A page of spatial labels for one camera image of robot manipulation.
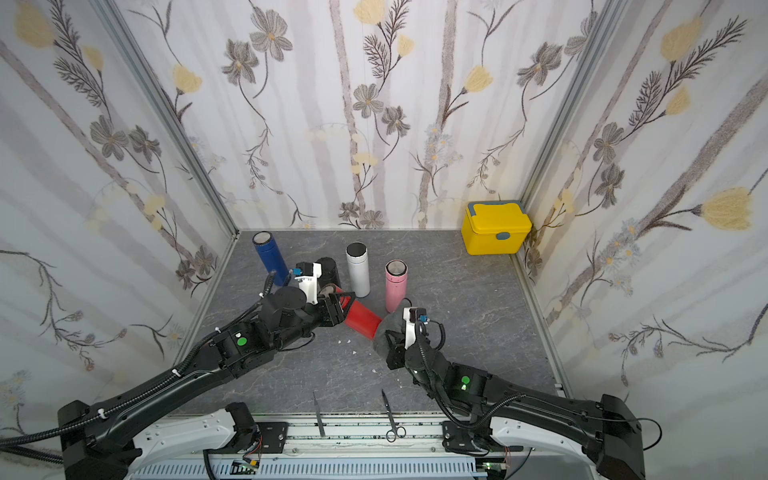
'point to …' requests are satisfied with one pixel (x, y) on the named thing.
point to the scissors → (396, 431)
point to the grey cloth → (391, 322)
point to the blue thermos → (271, 256)
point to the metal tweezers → (319, 418)
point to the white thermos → (358, 268)
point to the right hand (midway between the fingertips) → (388, 334)
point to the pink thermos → (396, 283)
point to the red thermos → (360, 318)
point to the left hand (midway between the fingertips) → (352, 297)
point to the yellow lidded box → (495, 227)
